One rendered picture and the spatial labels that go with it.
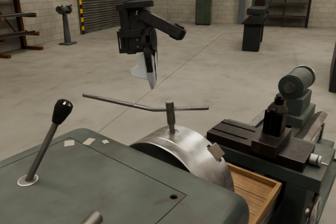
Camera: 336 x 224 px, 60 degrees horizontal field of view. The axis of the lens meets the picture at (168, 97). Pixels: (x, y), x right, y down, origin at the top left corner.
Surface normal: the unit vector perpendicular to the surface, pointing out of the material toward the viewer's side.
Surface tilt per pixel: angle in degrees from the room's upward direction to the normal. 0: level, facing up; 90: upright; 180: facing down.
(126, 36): 87
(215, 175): 54
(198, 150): 27
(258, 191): 0
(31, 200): 0
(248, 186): 0
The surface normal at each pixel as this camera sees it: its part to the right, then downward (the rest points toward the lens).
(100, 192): 0.00, -0.94
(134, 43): -0.14, 0.30
